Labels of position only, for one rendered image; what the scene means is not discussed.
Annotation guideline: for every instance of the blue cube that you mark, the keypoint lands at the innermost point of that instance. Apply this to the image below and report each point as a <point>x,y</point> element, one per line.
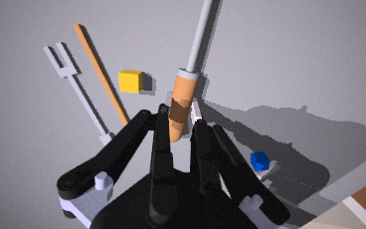
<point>260,161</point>

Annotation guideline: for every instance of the grey spoon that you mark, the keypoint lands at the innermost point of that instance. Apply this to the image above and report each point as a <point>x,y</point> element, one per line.
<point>273,190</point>

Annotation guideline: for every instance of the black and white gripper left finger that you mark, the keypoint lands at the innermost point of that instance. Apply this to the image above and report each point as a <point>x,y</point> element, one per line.
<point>87,188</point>

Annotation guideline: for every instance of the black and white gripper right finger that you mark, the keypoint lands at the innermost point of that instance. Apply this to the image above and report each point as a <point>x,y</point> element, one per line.
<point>244,187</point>

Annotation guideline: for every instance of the yellow cube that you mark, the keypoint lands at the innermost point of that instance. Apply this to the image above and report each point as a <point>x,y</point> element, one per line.
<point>130,81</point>

